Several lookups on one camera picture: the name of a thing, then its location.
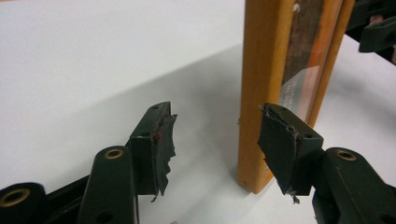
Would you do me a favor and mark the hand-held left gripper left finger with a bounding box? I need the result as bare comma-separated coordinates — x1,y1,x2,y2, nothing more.
125,101,179,203

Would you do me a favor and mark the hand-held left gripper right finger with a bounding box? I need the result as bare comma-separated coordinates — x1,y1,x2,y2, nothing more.
257,102,325,205

